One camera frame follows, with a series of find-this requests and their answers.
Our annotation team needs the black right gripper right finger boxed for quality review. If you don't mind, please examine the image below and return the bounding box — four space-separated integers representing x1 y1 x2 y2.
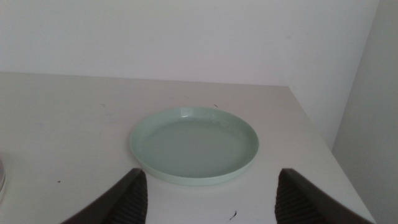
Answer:
274 168 376 224

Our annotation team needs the pale green shallow bowl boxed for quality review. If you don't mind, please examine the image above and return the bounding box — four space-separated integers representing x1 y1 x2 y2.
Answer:
129 106 260 187

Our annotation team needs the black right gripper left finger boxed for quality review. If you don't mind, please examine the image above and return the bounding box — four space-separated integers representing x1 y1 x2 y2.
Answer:
61 167 149 224

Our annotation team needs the grey shallow bowl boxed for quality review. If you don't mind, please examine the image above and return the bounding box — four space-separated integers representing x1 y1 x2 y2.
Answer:
0 157 6 187

